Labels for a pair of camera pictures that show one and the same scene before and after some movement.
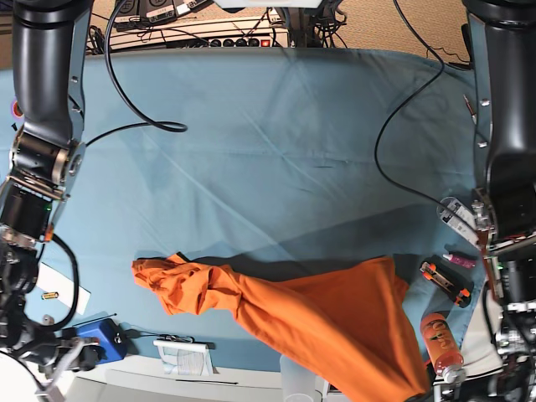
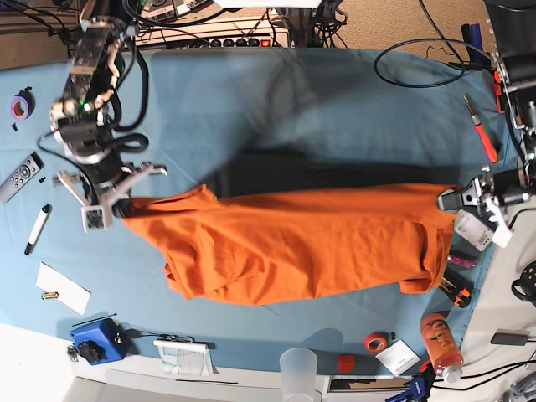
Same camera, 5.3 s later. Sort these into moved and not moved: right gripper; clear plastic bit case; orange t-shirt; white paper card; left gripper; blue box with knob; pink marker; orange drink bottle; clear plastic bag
Moved: right gripper; orange t-shirt; left gripper
Not moved: blue box with knob; clear plastic bag; clear plastic bit case; pink marker; orange drink bottle; white paper card
